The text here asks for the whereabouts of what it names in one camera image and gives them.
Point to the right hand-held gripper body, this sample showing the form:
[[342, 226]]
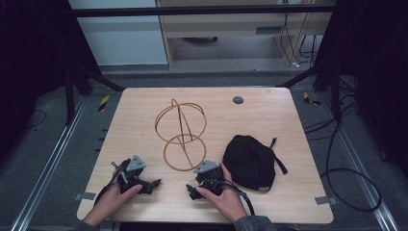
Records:
[[210, 178]]

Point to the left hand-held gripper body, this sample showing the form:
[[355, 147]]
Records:
[[131, 178]]

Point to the black cap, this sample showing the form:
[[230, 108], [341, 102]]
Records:
[[250, 162]]

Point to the person's right hand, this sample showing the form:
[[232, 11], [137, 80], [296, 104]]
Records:
[[226, 203]]

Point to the person's left hand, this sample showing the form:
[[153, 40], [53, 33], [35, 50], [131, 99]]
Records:
[[110, 202]]

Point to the yellow black tape strip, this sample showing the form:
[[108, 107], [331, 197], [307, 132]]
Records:
[[310, 99], [103, 103]]

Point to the grey round table grommet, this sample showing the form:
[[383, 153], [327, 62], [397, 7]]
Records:
[[238, 100]]

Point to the black metal stand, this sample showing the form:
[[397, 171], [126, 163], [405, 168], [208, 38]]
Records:
[[69, 96], [334, 93]]

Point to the white cabinet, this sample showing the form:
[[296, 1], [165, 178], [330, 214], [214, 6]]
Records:
[[118, 38]]

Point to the black curtain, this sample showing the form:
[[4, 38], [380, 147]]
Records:
[[375, 70], [32, 64]]

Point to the light wooden desk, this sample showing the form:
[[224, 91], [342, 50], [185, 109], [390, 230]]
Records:
[[224, 27]]

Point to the grey metal table bracket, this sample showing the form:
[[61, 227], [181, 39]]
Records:
[[85, 196], [325, 200]]

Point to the aluminium floor rail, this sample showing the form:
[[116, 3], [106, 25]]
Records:
[[362, 166], [48, 166]]

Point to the black horizontal frame bar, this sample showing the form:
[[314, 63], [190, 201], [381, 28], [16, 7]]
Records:
[[198, 11]]

